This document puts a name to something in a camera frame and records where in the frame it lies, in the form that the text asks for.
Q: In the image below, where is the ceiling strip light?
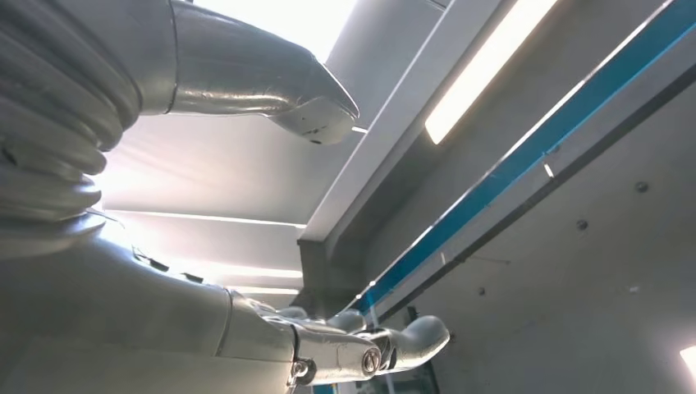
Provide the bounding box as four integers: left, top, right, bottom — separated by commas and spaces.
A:
424, 0, 560, 146
680, 345, 696, 382

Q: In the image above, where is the blue ceiling rail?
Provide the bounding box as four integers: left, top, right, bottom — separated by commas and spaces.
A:
353, 0, 696, 318

